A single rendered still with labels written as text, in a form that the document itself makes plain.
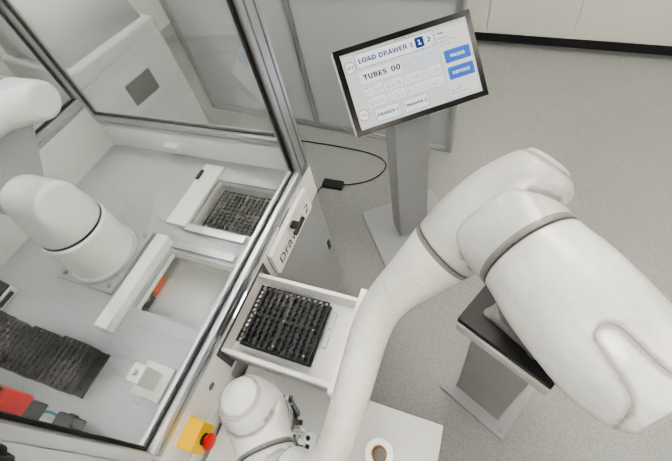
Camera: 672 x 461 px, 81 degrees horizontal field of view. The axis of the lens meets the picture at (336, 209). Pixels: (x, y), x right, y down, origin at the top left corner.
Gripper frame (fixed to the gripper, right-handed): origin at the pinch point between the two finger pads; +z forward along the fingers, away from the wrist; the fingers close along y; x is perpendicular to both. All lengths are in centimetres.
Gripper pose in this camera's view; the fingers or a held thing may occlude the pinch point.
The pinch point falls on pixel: (297, 435)
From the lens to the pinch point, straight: 114.2
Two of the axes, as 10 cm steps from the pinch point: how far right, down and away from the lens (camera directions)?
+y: 0.8, -8.0, 6.0
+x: -9.8, 0.3, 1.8
